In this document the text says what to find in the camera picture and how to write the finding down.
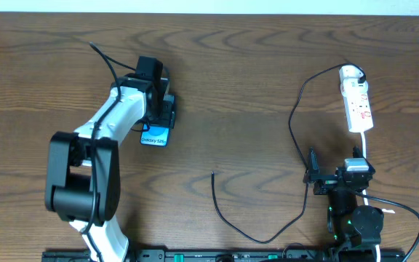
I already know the blue Galaxy smartphone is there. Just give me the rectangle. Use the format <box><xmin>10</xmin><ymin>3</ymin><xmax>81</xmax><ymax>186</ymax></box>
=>
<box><xmin>140</xmin><ymin>124</ymin><xmax>170</xmax><ymax>147</ymax></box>

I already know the black USB charging cable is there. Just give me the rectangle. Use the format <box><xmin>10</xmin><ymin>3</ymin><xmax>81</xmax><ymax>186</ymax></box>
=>
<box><xmin>210</xmin><ymin>63</ymin><xmax>367</xmax><ymax>245</ymax></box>

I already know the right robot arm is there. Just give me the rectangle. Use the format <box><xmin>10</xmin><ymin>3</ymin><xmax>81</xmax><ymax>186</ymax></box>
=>
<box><xmin>303</xmin><ymin>147</ymin><xmax>383</xmax><ymax>261</ymax></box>

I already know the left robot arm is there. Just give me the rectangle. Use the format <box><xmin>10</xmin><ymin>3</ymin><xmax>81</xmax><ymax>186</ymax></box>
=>
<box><xmin>44</xmin><ymin>74</ymin><xmax>176</xmax><ymax>261</ymax></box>

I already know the white USB charger adapter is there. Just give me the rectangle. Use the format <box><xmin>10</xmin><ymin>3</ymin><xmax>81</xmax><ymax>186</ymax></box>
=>
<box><xmin>339</xmin><ymin>65</ymin><xmax>366</xmax><ymax>83</ymax></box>

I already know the white power strip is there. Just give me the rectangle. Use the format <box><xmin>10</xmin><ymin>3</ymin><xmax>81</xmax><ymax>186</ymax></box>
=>
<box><xmin>340</xmin><ymin>78</ymin><xmax>374</xmax><ymax>133</ymax></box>

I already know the white power strip cord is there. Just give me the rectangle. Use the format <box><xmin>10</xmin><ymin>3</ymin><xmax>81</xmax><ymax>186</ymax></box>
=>
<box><xmin>359</xmin><ymin>131</ymin><xmax>382</xmax><ymax>262</ymax></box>

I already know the black left camera cable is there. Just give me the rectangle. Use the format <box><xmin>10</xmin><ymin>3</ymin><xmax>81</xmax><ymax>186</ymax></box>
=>
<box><xmin>80</xmin><ymin>41</ymin><xmax>137</xmax><ymax>262</ymax></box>

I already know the black camera cable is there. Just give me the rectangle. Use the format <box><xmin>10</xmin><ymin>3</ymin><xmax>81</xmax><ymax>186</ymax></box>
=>
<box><xmin>80</xmin><ymin>41</ymin><xmax>137</xmax><ymax>262</ymax></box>
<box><xmin>354</xmin><ymin>191</ymin><xmax>419</xmax><ymax>262</ymax></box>

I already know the black right camera cable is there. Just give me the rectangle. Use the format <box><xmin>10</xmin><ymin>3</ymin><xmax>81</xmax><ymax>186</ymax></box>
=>
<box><xmin>354</xmin><ymin>191</ymin><xmax>419</xmax><ymax>262</ymax></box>

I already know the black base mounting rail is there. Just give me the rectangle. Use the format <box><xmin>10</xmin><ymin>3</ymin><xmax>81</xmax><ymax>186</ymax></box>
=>
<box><xmin>41</xmin><ymin>247</ymin><xmax>405</xmax><ymax>262</ymax></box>

